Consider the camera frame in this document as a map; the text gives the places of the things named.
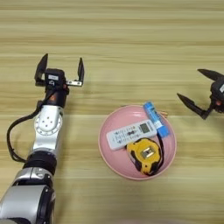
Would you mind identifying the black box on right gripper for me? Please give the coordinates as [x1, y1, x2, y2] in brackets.
[210, 79, 224, 102]

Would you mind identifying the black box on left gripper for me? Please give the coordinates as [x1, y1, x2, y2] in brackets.
[44, 67, 67, 88]

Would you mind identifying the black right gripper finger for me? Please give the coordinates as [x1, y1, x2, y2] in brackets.
[176, 93, 212, 121]
[197, 68, 224, 82]

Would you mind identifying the white remote control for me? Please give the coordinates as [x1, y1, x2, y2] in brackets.
[105, 119, 158, 151]

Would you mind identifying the blue tube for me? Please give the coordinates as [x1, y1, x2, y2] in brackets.
[143, 101, 171, 138]

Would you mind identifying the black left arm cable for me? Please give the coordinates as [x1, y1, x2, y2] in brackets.
[6, 89, 56, 164]

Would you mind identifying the pink round plate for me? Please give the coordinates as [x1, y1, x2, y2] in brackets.
[97, 104, 178, 181]

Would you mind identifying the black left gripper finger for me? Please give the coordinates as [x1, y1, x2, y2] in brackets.
[76, 57, 86, 83]
[33, 52, 49, 83]

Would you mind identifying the yellow black tape measure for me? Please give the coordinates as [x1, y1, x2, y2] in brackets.
[126, 132, 165, 177]

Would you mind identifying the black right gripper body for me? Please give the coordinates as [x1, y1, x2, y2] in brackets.
[206, 98, 224, 115]

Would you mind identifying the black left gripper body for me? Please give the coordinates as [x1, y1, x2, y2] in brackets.
[34, 80, 85, 109]

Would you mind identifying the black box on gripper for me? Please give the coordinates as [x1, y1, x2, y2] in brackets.
[210, 79, 224, 102]
[44, 67, 67, 88]

